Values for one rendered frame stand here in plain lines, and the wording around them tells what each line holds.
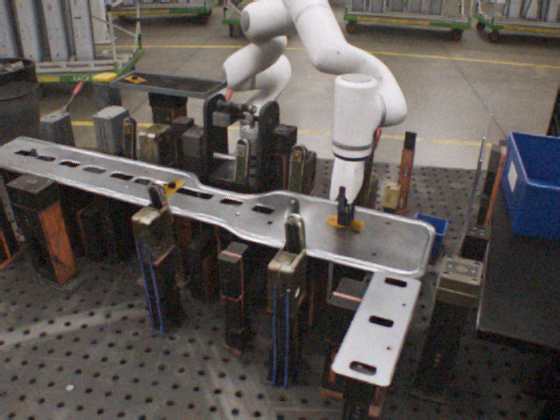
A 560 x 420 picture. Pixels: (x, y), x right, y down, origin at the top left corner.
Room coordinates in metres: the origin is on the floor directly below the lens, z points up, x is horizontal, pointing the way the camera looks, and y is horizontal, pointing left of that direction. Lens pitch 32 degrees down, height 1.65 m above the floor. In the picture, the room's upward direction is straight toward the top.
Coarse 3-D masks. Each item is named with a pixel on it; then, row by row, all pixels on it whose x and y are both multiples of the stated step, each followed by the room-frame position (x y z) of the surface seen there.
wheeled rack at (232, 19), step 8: (224, 0) 7.32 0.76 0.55; (248, 0) 9.05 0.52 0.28; (256, 0) 9.02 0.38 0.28; (224, 8) 7.31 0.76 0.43; (240, 8) 8.21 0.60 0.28; (224, 16) 7.31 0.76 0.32; (232, 16) 7.51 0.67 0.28; (240, 16) 7.53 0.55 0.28; (224, 24) 7.30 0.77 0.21; (232, 24) 7.32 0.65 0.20; (232, 32) 7.37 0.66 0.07
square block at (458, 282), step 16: (448, 256) 0.78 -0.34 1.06; (448, 272) 0.73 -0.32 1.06; (464, 272) 0.73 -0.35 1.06; (480, 272) 0.73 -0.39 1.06; (448, 288) 0.71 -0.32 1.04; (464, 288) 0.70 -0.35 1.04; (448, 304) 0.71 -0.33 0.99; (464, 304) 0.70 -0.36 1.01; (432, 320) 0.72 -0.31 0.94; (448, 320) 0.71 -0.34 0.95; (464, 320) 0.70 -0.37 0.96; (432, 336) 0.72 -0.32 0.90; (448, 336) 0.70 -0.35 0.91; (432, 352) 0.71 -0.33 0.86; (448, 352) 0.70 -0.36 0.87; (432, 368) 0.71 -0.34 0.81; (448, 368) 0.70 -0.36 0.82; (416, 384) 0.72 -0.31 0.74; (432, 384) 0.71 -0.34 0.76; (432, 400) 0.70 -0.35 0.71
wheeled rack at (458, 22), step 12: (348, 0) 8.43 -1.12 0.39; (348, 12) 7.82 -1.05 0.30; (360, 12) 7.79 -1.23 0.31; (384, 12) 7.96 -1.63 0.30; (396, 12) 7.93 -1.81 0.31; (444, 12) 8.07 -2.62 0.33; (348, 24) 7.78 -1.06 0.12; (420, 24) 7.51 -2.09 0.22; (432, 24) 7.49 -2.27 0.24; (444, 24) 7.46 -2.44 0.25; (456, 24) 7.43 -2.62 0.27; (468, 24) 7.41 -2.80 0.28; (456, 36) 7.54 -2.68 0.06
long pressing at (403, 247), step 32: (0, 160) 1.33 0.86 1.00; (32, 160) 1.33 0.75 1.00; (64, 160) 1.33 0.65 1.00; (96, 160) 1.32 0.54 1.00; (128, 160) 1.31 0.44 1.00; (96, 192) 1.14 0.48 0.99; (128, 192) 1.13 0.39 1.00; (224, 192) 1.12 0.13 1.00; (288, 192) 1.12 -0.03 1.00; (224, 224) 0.99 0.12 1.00; (256, 224) 0.98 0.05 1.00; (320, 224) 0.98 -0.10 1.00; (384, 224) 0.98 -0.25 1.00; (416, 224) 0.98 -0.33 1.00; (320, 256) 0.87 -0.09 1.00; (352, 256) 0.86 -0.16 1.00; (384, 256) 0.86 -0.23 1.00; (416, 256) 0.86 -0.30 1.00
